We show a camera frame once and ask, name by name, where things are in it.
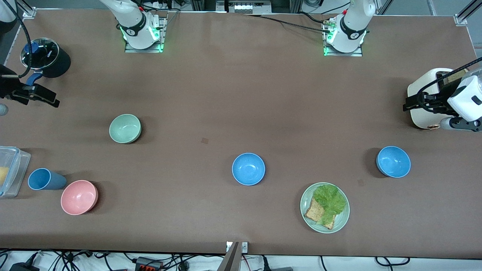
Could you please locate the blue bowl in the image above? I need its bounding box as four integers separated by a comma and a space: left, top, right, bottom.
232, 152, 266, 186
376, 146, 412, 178

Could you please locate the pale green bowl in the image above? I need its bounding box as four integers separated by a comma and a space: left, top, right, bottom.
109, 114, 142, 144

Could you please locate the pink bowl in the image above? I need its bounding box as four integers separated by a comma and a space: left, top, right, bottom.
61, 180, 99, 216

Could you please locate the white toaster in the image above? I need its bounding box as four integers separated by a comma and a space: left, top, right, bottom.
407, 68, 462, 130

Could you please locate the glass pot lid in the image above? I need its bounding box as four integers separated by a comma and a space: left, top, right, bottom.
20, 38, 60, 70

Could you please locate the clear plastic container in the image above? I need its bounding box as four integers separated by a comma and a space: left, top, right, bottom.
0, 146, 31, 199

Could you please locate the blue cup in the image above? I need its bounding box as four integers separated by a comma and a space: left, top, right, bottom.
27, 168, 67, 191

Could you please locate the green lettuce leaf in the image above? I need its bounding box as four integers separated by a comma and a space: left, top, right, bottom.
313, 184, 347, 225

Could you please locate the pale green plate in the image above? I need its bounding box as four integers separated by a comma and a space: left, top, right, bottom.
300, 182, 351, 234

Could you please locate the brown bread slice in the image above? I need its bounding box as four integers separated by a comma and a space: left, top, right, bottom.
304, 198, 336, 230

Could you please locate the black power adapter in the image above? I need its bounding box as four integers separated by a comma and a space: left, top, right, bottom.
9, 261, 40, 271

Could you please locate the black red power strip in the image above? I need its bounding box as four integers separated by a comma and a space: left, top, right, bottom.
135, 257, 163, 271

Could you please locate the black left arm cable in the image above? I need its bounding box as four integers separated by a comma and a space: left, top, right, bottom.
416, 56, 482, 113

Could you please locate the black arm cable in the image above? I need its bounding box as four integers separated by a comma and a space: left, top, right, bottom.
416, 56, 482, 113
9, 0, 32, 78

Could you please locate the black pot with blue handle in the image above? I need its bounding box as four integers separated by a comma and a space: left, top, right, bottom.
21, 38, 72, 85

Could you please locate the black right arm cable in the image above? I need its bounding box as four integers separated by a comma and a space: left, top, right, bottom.
9, 0, 32, 78

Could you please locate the aluminium frame profile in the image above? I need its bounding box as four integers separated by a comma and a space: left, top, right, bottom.
453, 0, 482, 26
17, 0, 37, 18

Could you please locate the black braided cable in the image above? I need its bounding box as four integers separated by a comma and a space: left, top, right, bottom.
244, 14, 334, 34

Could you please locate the black floor cable loop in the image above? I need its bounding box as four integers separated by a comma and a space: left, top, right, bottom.
375, 257, 411, 267

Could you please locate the gray camera pole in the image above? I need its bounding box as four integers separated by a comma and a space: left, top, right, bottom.
217, 242, 249, 271

